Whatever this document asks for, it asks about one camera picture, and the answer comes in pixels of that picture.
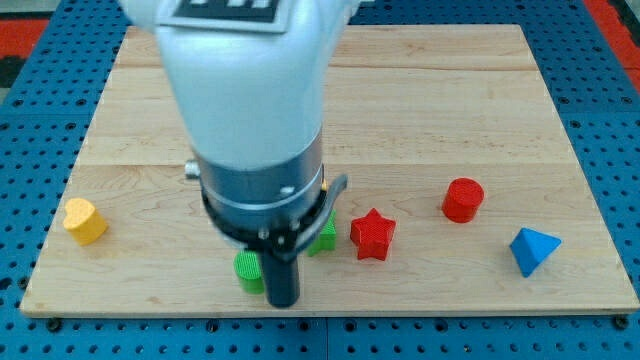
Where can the green cylinder block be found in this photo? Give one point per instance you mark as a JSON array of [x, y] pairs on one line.
[[248, 272]]

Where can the green star block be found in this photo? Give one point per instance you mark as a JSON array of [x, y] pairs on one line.
[[326, 241]]

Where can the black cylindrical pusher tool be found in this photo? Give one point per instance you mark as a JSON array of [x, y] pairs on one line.
[[279, 242]]

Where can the red star block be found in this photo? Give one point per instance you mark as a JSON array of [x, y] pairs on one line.
[[372, 234]]

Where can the wooden board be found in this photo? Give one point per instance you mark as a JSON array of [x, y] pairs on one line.
[[408, 109]]

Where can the red cylinder block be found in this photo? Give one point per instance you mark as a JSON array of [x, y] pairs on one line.
[[463, 199]]

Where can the blue triangular block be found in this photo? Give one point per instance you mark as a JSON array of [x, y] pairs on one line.
[[531, 248]]

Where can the yellow heart block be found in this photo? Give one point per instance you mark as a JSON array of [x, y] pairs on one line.
[[83, 221]]

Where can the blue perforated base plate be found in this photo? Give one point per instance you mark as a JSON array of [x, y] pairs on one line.
[[48, 110]]

